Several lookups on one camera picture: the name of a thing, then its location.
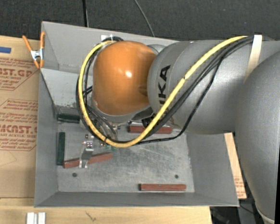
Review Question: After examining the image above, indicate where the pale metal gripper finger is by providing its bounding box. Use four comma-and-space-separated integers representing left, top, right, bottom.
83, 140, 96, 170
78, 141, 88, 169

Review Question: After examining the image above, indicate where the red-brown flat block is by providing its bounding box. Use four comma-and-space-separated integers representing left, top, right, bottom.
137, 180, 187, 195
127, 123, 174, 137
62, 148, 114, 172

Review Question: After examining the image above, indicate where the dark green flat block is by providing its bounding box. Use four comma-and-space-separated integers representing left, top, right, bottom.
55, 131, 67, 166
57, 113, 81, 125

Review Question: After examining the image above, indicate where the grey metal bin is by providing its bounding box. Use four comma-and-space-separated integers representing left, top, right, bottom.
27, 21, 254, 224

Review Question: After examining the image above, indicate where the brown cardboard board red print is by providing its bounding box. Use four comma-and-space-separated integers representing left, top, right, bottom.
0, 34, 259, 220

